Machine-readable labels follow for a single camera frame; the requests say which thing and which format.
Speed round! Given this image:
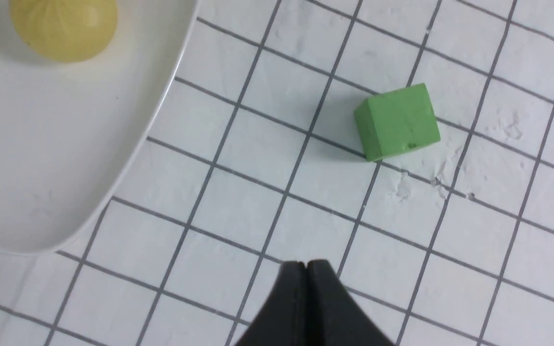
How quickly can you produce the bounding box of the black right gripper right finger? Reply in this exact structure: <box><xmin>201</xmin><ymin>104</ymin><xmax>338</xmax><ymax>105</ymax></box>
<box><xmin>305</xmin><ymin>259</ymin><xmax>394</xmax><ymax>346</ymax></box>

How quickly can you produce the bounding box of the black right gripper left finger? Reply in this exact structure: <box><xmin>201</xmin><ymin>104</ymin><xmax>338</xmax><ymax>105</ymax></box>
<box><xmin>237</xmin><ymin>261</ymin><xmax>306</xmax><ymax>346</ymax></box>

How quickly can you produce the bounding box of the yellow steamed bun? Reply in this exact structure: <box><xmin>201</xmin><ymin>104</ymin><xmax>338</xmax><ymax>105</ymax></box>
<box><xmin>8</xmin><ymin>0</ymin><xmax>118</xmax><ymax>63</ymax></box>

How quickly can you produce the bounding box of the white square plate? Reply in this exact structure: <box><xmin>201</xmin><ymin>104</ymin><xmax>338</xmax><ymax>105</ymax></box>
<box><xmin>0</xmin><ymin>0</ymin><xmax>200</xmax><ymax>255</ymax></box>

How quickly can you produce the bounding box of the green cube block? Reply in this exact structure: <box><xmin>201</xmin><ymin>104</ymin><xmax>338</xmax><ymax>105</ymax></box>
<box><xmin>353</xmin><ymin>83</ymin><xmax>441</xmax><ymax>162</ymax></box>

